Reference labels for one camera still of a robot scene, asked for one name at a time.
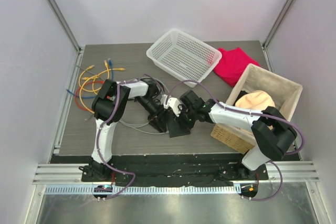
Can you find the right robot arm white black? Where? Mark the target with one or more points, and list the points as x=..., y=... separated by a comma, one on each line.
x=272, y=132

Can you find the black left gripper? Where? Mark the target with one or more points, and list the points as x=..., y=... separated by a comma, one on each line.
x=158, y=120

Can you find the wicker basket with liner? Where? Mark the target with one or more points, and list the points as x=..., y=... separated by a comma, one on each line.
x=257, y=89

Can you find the black network switch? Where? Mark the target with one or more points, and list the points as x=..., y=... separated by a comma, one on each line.
x=173, y=126

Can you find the magenta cloth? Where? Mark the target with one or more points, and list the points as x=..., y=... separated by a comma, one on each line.
x=232, y=65

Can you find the white slotted cable duct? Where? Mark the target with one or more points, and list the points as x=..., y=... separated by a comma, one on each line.
x=109, y=190

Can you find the white perforated plastic basket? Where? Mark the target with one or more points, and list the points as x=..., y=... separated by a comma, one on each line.
x=184, y=56

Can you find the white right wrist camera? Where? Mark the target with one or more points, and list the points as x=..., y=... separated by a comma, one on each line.
x=173, y=104

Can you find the aluminium frame rail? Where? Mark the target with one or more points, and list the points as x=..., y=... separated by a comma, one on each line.
x=290, y=49
x=66, y=102

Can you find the aluminium frame rail left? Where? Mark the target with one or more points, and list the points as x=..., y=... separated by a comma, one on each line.
x=66, y=102

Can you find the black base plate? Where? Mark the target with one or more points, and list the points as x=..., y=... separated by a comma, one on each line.
x=169, y=170

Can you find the aluminium front rail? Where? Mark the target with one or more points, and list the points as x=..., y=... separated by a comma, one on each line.
x=288, y=172

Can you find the beige hat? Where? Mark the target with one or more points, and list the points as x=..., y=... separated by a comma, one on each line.
x=257, y=100

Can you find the aluminium frame rail right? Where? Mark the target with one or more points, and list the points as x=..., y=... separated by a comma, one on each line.
x=290, y=49

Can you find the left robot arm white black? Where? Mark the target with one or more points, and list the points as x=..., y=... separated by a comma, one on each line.
x=108, y=108

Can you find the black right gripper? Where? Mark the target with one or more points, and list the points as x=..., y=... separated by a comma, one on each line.
x=184, y=108

